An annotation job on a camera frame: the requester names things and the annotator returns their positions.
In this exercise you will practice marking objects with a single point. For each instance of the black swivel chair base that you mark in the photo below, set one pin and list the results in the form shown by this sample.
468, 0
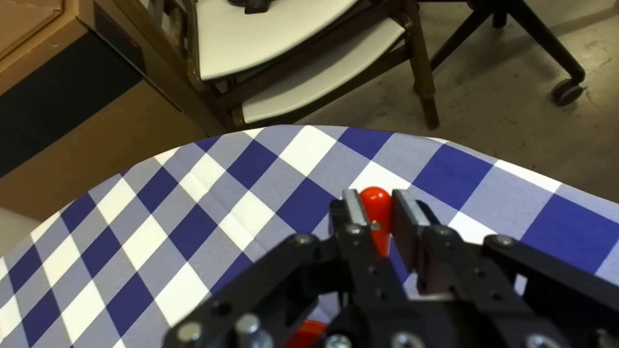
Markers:
566, 91

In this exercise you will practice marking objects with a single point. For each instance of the wooden chair with white seat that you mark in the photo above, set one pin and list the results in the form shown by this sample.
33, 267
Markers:
270, 39

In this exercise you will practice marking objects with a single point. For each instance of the blue white checkered tablecloth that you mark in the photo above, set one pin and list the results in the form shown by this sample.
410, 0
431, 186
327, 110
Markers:
193, 193

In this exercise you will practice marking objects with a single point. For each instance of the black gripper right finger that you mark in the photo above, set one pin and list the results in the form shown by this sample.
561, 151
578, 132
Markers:
489, 290

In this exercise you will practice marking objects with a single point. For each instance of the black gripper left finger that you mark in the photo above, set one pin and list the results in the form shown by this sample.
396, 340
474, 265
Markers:
282, 282

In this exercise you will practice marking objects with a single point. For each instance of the brown box with black panel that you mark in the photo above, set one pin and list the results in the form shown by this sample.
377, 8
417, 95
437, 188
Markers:
63, 97

